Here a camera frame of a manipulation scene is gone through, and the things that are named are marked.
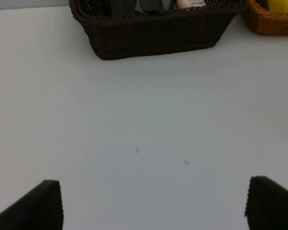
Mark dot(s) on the yellow lemon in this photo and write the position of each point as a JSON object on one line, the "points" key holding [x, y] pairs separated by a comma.
{"points": [[280, 6]]}

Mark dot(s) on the black pump dispenser bottle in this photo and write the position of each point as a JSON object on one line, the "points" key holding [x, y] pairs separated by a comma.
{"points": [[131, 7]]}

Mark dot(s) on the pink bottle white cap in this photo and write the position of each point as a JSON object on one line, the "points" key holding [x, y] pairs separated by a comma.
{"points": [[183, 4]]}

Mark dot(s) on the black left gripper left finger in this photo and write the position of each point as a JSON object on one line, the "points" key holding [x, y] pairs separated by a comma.
{"points": [[39, 209]]}

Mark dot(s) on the orange wicker basket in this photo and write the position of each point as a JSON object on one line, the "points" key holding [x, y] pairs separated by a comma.
{"points": [[262, 21]]}

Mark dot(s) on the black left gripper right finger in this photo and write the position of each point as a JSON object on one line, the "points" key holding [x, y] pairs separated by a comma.
{"points": [[266, 205]]}

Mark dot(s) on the dark brown wicker basket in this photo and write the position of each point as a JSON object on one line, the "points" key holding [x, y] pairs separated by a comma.
{"points": [[148, 34]]}

